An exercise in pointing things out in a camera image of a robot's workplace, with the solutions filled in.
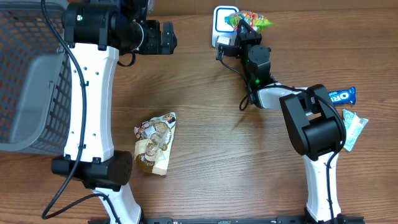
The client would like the white barcode scanner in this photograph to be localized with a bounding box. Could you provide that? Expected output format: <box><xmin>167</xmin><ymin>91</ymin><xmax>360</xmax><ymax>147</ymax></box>
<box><xmin>211</xmin><ymin>5</ymin><xmax>239</xmax><ymax>48</ymax></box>

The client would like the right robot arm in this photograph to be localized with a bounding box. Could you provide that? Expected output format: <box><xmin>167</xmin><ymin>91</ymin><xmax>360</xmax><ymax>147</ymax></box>
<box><xmin>235</xmin><ymin>20</ymin><xmax>346</xmax><ymax>223</ymax></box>

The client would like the blue Oreo cookie pack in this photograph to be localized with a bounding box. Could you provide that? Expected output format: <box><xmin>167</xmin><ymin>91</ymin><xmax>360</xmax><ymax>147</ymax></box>
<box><xmin>328</xmin><ymin>86</ymin><xmax>356</xmax><ymax>105</ymax></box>

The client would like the brown clear snack bag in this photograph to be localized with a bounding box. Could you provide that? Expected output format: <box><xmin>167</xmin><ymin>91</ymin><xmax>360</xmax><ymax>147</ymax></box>
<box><xmin>134</xmin><ymin>112</ymin><xmax>177</xmax><ymax>175</ymax></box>

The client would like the green Haribo gummy bag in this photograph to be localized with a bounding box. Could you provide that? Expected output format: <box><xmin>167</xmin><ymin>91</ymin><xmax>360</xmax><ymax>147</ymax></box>
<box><xmin>224</xmin><ymin>11</ymin><xmax>275</xmax><ymax>32</ymax></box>

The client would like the grey plastic mesh basket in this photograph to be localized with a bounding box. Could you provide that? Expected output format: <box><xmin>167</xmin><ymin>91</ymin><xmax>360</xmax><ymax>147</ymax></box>
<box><xmin>1</xmin><ymin>1</ymin><xmax>72</xmax><ymax>155</ymax></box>

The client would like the teal snack packet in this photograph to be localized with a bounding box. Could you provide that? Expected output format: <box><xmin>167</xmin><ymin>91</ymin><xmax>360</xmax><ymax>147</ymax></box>
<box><xmin>343</xmin><ymin>109</ymin><xmax>369</xmax><ymax>151</ymax></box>

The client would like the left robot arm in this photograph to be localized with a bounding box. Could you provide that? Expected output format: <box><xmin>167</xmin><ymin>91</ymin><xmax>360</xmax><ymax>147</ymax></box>
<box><xmin>52</xmin><ymin>0</ymin><xmax>177</xmax><ymax>223</ymax></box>

